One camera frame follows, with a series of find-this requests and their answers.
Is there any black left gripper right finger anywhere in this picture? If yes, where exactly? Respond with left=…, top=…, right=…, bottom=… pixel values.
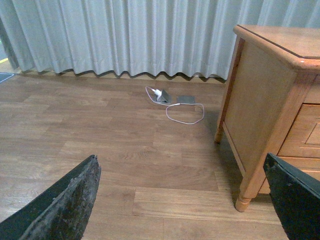
left=263, top=153, right=320, bottom=240

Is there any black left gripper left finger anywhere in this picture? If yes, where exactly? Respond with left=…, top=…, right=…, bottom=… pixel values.
left=0, top=155, right=101, bottom=240

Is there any wooden nightstand cabinet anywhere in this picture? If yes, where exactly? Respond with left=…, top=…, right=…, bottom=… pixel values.
left=214, top=24, right=320, bottom=212

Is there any closed metal floor plate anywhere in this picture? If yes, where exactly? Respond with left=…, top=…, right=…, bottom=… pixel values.
left=176, top=95, right=196, bottom=104

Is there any grey floor mat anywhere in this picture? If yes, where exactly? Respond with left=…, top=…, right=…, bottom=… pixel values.
left=0, top=72, right=15, bottom=83

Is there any white floor plug adapter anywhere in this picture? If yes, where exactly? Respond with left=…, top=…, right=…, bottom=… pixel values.
left=151, top=88, right=162, bottom=97

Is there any open metal floor socket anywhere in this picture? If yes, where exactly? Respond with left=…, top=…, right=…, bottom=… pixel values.
left=156, top=89, right=172, bottom=104

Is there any grey pleated curtain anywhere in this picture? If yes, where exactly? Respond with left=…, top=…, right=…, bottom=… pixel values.
left=0, top=0, right=320, bottom=78

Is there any white floor cable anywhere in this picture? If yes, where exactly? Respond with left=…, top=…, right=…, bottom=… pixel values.
left=145, top=86, right=205, bottom=125

